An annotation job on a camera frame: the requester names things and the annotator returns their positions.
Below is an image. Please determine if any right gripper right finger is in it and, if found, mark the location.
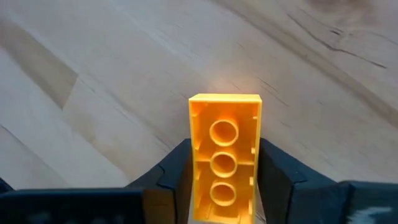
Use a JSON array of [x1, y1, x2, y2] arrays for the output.
[[257, 138, 352, 224]]

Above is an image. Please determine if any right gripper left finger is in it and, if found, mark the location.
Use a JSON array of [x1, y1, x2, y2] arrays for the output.
[[126, 139, 193, 224]]

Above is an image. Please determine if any yellow-orange two-by-four brick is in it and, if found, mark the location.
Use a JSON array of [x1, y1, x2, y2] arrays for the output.
[[188, 93, 263, 224]]

